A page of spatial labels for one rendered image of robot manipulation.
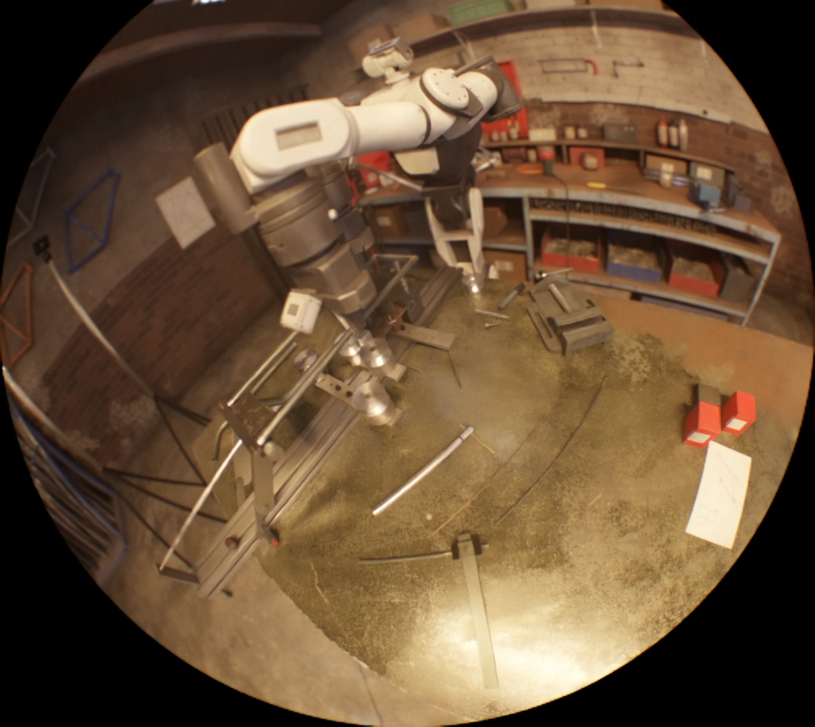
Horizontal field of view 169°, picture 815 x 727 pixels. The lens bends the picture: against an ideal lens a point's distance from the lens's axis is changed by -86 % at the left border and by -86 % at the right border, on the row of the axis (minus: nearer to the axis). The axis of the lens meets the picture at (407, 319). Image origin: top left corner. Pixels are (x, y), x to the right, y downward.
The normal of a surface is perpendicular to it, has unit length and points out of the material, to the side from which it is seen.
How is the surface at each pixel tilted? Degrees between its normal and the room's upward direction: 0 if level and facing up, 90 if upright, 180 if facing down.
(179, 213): 90
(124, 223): 90
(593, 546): 0
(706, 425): 0
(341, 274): 90
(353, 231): 90
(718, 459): 0
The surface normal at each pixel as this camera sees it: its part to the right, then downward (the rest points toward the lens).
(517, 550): -0.29, -0.73
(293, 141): 0.65, 0.33
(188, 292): 0.80, 0.18
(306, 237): 0.44, 0.48
